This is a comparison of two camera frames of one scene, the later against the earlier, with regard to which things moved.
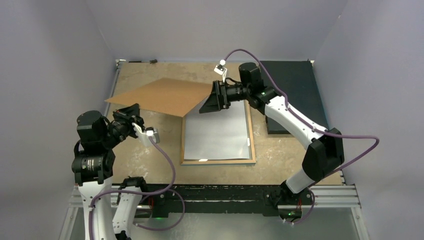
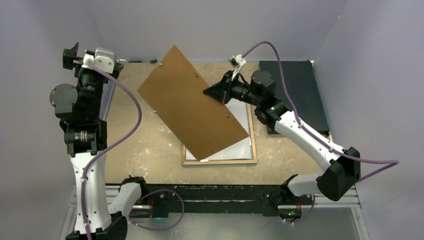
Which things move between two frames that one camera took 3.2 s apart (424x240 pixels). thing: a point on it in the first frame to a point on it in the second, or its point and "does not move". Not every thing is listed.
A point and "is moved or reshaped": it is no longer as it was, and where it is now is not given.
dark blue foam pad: x=297 y=80 does not move
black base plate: x=159 y=199 does not move
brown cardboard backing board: x=171 y=96 is moved or reshaped
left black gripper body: x=121 y=127 to x=86 y=81
